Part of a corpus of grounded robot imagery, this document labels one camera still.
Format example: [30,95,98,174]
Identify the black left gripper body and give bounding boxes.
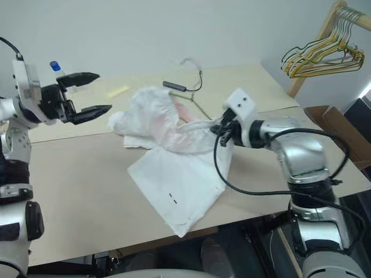
[38,83,77,123]

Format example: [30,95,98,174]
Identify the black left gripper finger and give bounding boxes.
[56,72,101,89]
[71,104,113,126]

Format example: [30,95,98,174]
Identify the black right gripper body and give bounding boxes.
[219,108,243,147]

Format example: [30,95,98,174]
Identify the olive wire hanger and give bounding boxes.
[169,92,214,121]

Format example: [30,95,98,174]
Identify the white shorts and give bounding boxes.
[106,86,234,239]

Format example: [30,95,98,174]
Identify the wooden hanger rack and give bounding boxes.
[287,0,371,98]

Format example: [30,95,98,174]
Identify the white bottle with blue cap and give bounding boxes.
[49,60,79,94]

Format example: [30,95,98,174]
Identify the pale yellow block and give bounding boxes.
[106,83,130,98]

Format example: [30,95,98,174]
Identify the beige table cover sheet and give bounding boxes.
[27,61,301,144]
[27,106,371,266]

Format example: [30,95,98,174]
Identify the brown cardboard box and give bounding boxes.
[304,105,371,170]

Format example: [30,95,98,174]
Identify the dark rounded shape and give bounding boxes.
[201,237,230,268]

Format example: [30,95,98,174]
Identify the black case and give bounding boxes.
[343,97,371,146]

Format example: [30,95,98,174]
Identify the wooden slat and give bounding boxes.
[277,228,304,278]

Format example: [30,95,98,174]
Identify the bunch of yellow hangers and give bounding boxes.
[285,10,366,80]

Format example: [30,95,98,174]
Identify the grey rounded robot torso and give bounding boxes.
[106,267,221,278]

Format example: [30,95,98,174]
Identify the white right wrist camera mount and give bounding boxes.
[222,87,257,147]

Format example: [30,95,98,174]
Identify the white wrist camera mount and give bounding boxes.
[222,87,257,147]
[11,59,57,126]

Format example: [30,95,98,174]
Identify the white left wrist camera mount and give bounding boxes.
[11,59,57,126]

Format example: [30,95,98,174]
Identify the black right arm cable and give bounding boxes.
[213,127,366,241]

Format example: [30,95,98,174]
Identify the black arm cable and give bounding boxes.
[0,36,24,62]
[213,127,366,241]

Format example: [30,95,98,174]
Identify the grey USB hub with cable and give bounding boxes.
[162,70,204,93]

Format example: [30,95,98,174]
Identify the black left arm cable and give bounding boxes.
[0,36,24,62]

